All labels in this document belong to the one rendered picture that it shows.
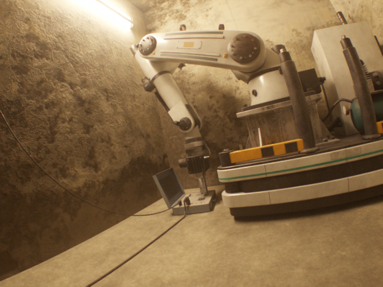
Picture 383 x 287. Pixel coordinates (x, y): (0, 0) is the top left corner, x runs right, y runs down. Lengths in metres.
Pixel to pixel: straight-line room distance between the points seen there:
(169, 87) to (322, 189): 1.29
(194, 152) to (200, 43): 0.79
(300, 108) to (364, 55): 0.81
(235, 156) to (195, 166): 0.50
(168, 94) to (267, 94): 0.78
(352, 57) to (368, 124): 0.32
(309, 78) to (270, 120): 0.40
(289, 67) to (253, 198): 0.66
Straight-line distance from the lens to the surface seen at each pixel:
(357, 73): 1.03
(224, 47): 1.31
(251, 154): 0.96
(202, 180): 1.51
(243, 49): 1.25
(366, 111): 1.02
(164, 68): 1.68
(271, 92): 1.20
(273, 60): 1.39
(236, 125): 1.99
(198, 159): 1.41
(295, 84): 0.95
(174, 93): 1.55
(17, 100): 1.25
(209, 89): 2.11
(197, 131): 1.48
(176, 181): 1.74
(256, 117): 1.16
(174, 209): 1.40
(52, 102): 1.34
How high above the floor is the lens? 0.45
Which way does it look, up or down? 1 degrees up
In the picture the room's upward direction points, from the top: 12 degrees counter-clockwise
